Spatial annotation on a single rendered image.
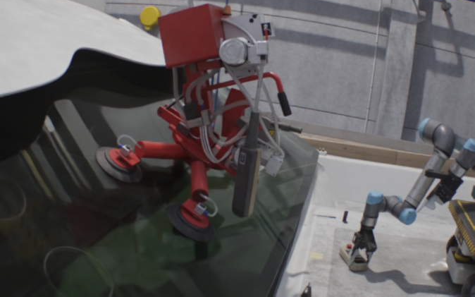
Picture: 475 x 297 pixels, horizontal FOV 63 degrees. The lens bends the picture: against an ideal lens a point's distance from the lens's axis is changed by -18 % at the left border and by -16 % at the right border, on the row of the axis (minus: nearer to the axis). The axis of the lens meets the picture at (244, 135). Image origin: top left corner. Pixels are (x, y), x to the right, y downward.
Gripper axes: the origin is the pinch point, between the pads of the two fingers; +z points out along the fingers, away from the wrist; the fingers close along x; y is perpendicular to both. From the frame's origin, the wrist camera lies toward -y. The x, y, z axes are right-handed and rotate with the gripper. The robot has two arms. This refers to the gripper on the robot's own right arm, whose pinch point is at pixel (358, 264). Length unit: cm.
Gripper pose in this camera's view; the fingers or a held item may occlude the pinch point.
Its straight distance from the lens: 214.8
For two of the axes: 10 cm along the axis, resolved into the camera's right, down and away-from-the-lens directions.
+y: -1.7, -2.4, 9.6
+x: -9.8, -0.9, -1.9
